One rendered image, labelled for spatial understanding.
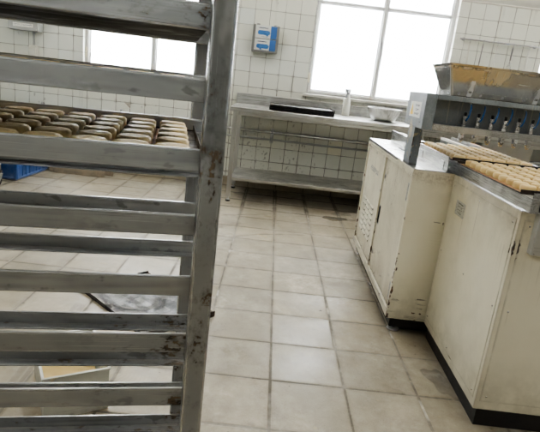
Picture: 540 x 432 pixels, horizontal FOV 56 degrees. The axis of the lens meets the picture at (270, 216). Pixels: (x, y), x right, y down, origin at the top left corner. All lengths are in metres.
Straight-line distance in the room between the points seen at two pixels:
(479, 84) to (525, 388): 1.30
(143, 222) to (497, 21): 5.35
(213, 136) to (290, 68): 4.78
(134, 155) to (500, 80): 2.08
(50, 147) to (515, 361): 1.75
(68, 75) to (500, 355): 1.73
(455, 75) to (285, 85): 3.12
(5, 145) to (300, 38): 4.84
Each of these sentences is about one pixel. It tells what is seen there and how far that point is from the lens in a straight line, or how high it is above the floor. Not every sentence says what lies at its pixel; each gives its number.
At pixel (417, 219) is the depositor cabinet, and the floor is 0.60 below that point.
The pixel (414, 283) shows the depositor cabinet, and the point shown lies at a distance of 2.61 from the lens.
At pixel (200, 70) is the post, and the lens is 1.10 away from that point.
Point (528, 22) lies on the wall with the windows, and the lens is 5.98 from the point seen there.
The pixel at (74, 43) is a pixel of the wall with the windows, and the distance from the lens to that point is 5.80.
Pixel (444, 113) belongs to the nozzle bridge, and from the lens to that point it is 2.54.
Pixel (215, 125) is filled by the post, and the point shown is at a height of 1.10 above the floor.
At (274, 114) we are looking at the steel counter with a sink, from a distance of 4.67.
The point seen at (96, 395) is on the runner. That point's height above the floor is 0.69.
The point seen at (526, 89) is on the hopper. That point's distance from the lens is 2.63.
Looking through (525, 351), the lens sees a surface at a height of 0.34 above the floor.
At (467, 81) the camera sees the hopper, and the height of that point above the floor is 1.25.
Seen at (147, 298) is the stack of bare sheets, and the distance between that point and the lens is 2.71.
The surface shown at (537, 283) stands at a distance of 1.98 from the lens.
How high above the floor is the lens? 1.17
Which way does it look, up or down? 15 degrees down
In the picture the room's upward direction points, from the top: 7 degrees clockwise
